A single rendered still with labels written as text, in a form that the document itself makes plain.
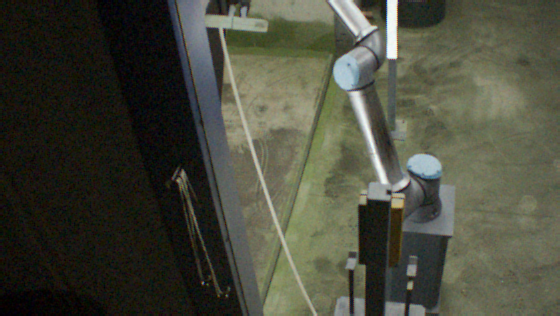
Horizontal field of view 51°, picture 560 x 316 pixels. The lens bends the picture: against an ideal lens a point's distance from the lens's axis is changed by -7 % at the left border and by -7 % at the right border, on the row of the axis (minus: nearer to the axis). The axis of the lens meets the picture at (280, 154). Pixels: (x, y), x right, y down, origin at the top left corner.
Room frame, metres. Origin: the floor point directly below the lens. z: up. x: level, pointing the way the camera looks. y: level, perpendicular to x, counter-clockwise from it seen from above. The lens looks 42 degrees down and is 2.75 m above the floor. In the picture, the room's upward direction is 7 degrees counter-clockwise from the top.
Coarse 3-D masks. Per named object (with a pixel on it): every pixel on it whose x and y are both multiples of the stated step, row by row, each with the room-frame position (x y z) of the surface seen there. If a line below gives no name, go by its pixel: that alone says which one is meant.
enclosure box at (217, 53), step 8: (200, 0) 2.14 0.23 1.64; (208, 0) 2.14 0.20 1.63; (216, 0) 2.61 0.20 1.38; (208, 8) 2.62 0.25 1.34; (216, 8) 2.61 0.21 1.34; (224, 8) 2.60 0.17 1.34; (208, 32) 2.63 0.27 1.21; (216, 32) 2.62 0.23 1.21; (224, 32) 2.61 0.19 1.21; (208, 40) 2.63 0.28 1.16; (216, 40) 2.62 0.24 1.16; (216, 48) 2.62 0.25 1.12; (216, 56) 2.62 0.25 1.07; (224, 56) 2.59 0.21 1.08; (216, 64) 2.62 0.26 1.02; (224, 64) 2.60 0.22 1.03; (216, 72) 2.62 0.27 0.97; (216, 80) 2.63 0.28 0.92
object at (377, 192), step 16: (368, 192) 1.05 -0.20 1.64; (384, 192) 1.04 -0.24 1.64; (368, 208) 1.02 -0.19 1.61; (384, 208) 1.01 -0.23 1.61; (368, 224) 1.02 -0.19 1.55; (384, 224) 1.01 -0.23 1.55; (368, 240) 1.02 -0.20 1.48; (384, 240) 1.01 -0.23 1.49; (368, 256) 1.02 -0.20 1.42; (384, 256) 1.01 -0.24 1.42; (368, 272) 1.02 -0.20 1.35; (384, 272) 1.01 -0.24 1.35; (368, 288) 1.02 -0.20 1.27; (384, 288) 1.01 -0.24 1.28; (368, 304) 1.02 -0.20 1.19; (384, 304) 1.01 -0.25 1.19
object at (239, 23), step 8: (208, 16) 2.16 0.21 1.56; (216, 16) 2.17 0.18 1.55; (224, 16) 2.18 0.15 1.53; (208, 24) 2.14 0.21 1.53; (216, 24) 2.15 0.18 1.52; (224, 24) 2.16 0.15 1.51; (232, 24) 2.17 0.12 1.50; (240, 24) 2.18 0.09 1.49; (248, 24) 2.19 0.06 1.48; (256, 24) 2.19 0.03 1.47; (264, 24) 2.21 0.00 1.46
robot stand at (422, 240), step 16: (448, 192) 1.92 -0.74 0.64; (448, 208) 1.82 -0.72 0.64; (416, 224) 1.76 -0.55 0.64; (432, 224) 1.74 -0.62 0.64; (448, 224) 1.73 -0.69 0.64; (416, 240) 1.72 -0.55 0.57; (432, 240) 1.70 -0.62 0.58; (416, 256) 1.72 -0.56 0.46; (432, 256) 1.70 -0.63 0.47; (400, 272) 1.74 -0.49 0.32; (416, 272) 1.72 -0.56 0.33; (432, 272) 1.69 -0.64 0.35; (400, 288) 1.74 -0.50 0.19; (416, 288) 1.72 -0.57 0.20; (432, 288) 1.69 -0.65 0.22; (416, 304) 1.71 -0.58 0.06; (432, 304) 1.69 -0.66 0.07
